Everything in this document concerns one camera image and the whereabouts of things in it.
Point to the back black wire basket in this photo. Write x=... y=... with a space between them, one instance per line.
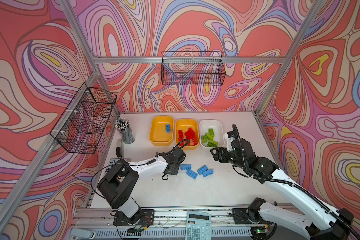
x=192 y=68

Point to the left black wire basket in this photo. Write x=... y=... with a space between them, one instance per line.
x=87 y=116

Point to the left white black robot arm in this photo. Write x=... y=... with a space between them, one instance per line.
x=117 y=185

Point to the left yellow plastic bin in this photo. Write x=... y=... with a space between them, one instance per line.
x=158 y=136

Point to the blue lego brick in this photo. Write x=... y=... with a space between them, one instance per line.
x=207 y=173
x=192 y=174
x=202 y=169
x=185 y=167
x=168 y=128

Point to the middle yellow plastic bin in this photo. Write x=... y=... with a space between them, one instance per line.
x=184 y=125

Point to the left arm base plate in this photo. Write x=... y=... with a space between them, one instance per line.
x=143 y=217

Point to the yellow plastic bin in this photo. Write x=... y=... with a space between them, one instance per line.
x=184 y=125
x=158 y=136

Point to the green lego brick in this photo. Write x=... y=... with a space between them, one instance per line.
x=204 y=139
x=209 y=137
x=211 y=132
x=213 y=142
x=210 y=145

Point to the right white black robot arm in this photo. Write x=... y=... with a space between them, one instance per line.
x=317 y=220

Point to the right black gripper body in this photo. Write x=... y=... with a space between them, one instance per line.
x=229 y=157

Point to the treehouse paperback book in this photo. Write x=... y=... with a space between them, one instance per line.
x=114 y=161

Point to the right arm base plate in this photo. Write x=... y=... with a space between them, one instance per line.
x=247 y=216

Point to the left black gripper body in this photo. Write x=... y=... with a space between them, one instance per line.
x=175 y=170

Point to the cup of pencils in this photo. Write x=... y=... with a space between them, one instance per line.
x=124 y=128

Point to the white plastic bin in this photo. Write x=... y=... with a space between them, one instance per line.
x=204 y=125

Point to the black wire basket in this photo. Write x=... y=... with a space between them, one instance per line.
x=192 y=68
x=87 y=116

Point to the teal desk calculator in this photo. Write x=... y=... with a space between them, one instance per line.
x=198 y=226

